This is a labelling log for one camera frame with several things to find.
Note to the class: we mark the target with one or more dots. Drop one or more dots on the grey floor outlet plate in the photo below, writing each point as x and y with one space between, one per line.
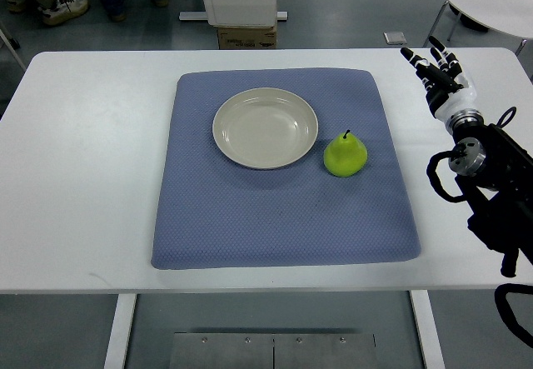
395 38

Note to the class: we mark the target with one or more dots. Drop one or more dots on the metal base plate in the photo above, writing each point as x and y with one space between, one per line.
273 350

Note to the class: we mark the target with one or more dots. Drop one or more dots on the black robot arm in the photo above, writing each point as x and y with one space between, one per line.
492 173

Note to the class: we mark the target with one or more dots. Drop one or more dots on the right white table leg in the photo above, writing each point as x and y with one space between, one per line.
426 329

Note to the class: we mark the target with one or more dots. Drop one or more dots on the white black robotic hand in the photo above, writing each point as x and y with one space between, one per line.
448 87

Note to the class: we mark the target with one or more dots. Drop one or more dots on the white chair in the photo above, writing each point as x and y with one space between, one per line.
511 17

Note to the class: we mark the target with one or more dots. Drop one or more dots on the blue textured mat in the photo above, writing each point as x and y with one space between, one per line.
213 212

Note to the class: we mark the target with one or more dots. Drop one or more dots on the left white table leg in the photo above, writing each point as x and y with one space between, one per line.
117 346

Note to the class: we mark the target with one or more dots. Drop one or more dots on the beige round plate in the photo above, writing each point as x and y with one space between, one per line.
265 128

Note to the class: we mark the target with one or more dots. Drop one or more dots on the green pear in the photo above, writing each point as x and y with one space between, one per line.
345 155

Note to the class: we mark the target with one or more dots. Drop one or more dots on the white table leg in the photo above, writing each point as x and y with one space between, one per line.
426 329
117 346

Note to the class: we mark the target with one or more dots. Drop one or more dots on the cardboard box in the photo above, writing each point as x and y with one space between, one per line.
247 38

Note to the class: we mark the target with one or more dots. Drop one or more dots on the white sneaker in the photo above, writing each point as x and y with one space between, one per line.
63 11

